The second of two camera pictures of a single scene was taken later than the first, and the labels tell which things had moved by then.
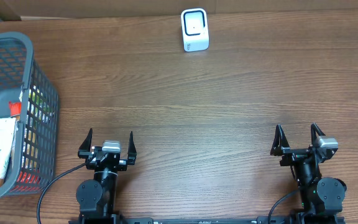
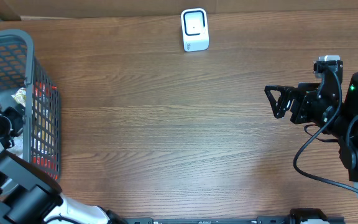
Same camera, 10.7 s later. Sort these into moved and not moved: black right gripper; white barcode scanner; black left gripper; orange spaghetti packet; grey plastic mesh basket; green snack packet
Moved: green snack packet; black right gripper; orange spaghetti packet; black left gripper
Not moved: white barcode scanner; grey plastic mesh basket
